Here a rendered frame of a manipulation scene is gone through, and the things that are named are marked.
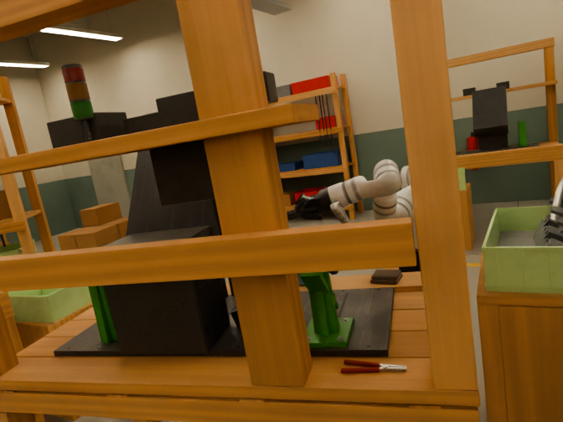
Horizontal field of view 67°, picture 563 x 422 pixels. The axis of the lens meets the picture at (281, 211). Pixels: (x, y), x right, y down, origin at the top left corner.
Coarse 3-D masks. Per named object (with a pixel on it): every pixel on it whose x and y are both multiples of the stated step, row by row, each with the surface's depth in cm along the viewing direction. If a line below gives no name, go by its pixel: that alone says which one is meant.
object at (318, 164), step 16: (304, 80) 644; (320, 80) 633; (336, 80) 625; (288, 96) 660; (304, 96) 643; (336, 96) 624; (336, 112) 630; (320, 128) 651; (336, 128) 632; (352, 128) 673; (352, 144) 675; (304, 160) 677; (320, 160) 663; (336, 160) 649; (352, 160) 681; (288, 176) 688; (288, 192) 737; (304, 192) 734; (288, 208) 708; (352, 208) 650
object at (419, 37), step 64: (192, 0) 90; (192, 64) 94; (256, 64) 95; (448, 128) 82; (256, 192) 96; (448, 192) 84; (448, 256) 87; (0, 320) 139; (256, 320) 103; (448, 320) 90; (256, 384) 107; (448, 384) 93
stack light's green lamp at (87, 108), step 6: (72, 102) 107; (78, 102) 107; (84, 102) 107; (90, 102) 109; (72, 108) 107; (78, 108) 107; (84, 108) 107; (90, 108) 109; (78, 114) 107; (84, 114) 107; (90, 114) 108; (78, 120) 107
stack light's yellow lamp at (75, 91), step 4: (68, 84) 106; (72, 84) 106; (76, 84) 106; (80, 84) 107; (84, 84) 107; (68, 88) 106; (72, 88) 106; (76, 88) 106; (80, 88) 107; (84, 88) 107; (68, 92) 107; (72, 92) 106; (76, 92) 106; (80, 92) 107; (84, 92) 107; (88, 92) 109; (68, 96) 107; (72, 96) 106; (76, 96) 106; (80, 96) 107; (84, 96) 107; (88, 96) 108; (72, 100) 107; (76, 100) 106; (80, 100) 107
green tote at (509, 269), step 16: (496, 208) 205; (512, 208) 202; (528, 208) 199; (544, 208) 195; (496, 224) 196; (512, 224) 204; (528, 224) 200; (496, 240) 192; (496, 256) 153; (512, 256) 151; (528, 256) 149; (544, 256) 146; (560, 256) 144; (496, 272) 155; (512, 272) 152; (528, 272) 150; (544, 272) 147; (560, 272) 145; (496, 288) 156; (512, 288) 153; (528, 288) 151; (544, 288) 148; (560, 288) 146
